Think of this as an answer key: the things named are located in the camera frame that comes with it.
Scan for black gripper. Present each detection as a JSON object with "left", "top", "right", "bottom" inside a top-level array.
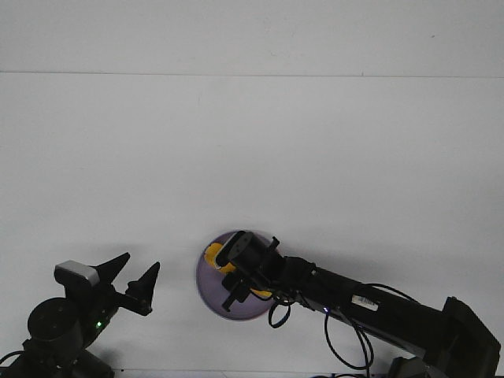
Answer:
[
  {"left": 216, "top": 231, "right": 286, "bottom": 311},
  {"left": 65, "top": 252, "right": 161, "bottom": 339}
]

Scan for purple round plate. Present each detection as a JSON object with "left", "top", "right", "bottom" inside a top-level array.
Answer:
[{"left": 196, "top": 230, "right": 274, "bottom": 321}]

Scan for yellow corn cob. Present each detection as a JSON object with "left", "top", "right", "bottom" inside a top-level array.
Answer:
[{"left": 204, "top": 243, "right": 272, "bottom": 300}]

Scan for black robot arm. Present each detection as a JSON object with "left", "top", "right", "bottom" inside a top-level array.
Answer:
[
  {"left": 1, "top": 253, "right": 161, "bottom": 377},
  {"left": 204, "top": 231, "right": 501, "bottom": 377}
]

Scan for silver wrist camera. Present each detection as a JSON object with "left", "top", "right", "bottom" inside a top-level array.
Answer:
[{"left": 54, "top": 260, "right": 100, "bottom": 287}]

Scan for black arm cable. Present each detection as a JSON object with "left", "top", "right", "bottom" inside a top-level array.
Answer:
[{"left": 268, "top": 283, "right": 418, "bottom": 371}]

